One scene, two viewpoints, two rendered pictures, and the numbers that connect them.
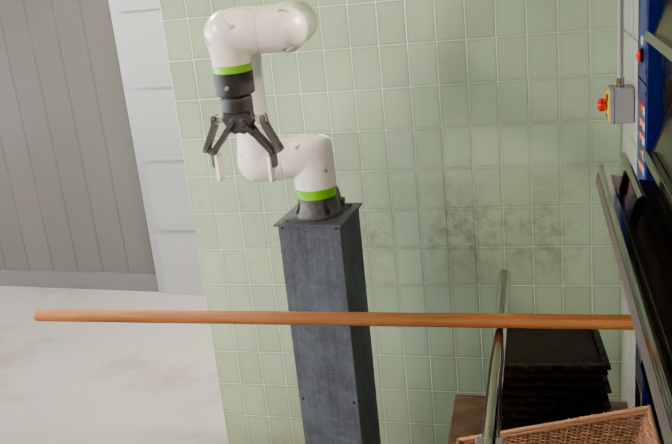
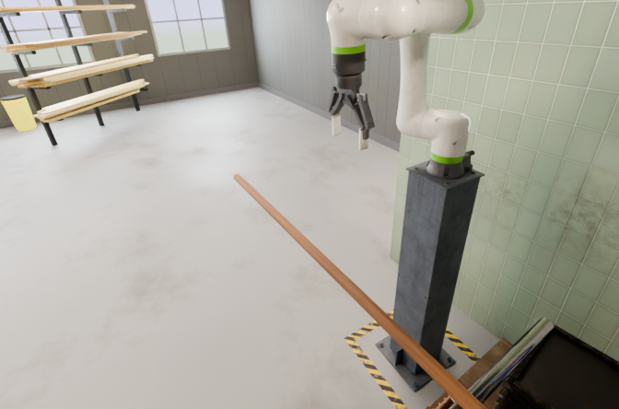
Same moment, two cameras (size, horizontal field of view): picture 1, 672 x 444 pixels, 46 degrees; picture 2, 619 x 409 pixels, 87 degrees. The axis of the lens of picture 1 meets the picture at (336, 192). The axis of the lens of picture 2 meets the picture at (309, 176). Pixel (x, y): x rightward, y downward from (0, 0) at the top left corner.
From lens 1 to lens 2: 1.12 m
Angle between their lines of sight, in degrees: 41
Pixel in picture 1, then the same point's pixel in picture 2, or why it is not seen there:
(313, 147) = (448, 123)
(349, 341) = (432, 262)
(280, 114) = (469, 87)
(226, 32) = (336, 14)
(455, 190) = (594, 187)
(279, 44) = (377, 31)
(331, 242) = (438, 196)
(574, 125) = not seen: outside the picture
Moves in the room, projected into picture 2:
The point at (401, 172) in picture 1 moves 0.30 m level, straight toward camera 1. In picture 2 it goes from (548, 156) to (526, 181)
